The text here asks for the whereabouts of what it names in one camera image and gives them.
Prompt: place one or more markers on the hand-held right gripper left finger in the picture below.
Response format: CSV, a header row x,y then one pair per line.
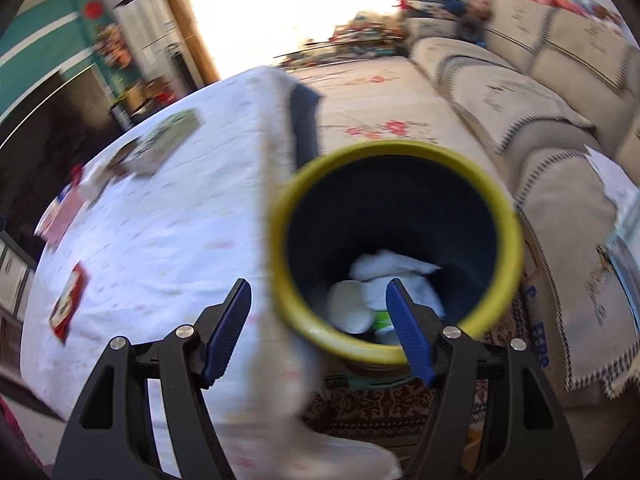
x,y
230,330

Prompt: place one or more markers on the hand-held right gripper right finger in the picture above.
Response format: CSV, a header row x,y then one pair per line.
x,y
407,331

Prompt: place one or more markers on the green label plastic bottle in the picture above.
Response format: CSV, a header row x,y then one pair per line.
x,y
382,323

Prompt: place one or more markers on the white plastic jar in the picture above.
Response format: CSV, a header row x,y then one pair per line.
x,y
350,306

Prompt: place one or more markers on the yellow rimmed dark bin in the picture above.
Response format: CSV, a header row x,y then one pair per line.
x,y
400,200

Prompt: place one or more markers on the patterned brown rug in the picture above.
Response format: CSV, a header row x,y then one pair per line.
x,y
370,405

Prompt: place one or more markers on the white dotted tablecloth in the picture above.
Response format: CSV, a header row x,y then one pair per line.
x,y
165,245

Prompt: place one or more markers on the red flat packet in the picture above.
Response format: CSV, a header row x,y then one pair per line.
x,y
70,305

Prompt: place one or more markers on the pink milk carton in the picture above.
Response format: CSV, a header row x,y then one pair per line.
x,y
62,220

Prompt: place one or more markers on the green flat box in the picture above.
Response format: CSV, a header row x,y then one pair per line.
x,y
165,140

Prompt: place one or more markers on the dark cloth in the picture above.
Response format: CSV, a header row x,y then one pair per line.
x,y
306,120

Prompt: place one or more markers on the white drawer unit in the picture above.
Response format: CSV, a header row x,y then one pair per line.
x,y
11,272

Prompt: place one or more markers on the beige floral floor mat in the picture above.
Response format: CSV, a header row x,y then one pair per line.
x,y
380,95

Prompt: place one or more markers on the beige sofa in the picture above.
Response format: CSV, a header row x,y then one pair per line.
x,y
500,100

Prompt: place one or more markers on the papers on sofa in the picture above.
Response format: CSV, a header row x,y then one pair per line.
x,y
617,190

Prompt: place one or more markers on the large curved television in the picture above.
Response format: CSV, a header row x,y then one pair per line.
x,y
45,125

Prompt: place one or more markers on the hanging artificial flowers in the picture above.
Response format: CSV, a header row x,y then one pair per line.
x,y
114,45

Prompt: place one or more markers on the white standing air conditioner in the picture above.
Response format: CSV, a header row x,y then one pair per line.
x,y
145,25

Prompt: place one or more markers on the heap of toys and bags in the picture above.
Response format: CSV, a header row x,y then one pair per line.
x,y
440,0

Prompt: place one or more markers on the red round wall decoration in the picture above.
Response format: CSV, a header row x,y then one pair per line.
x,y
92,11

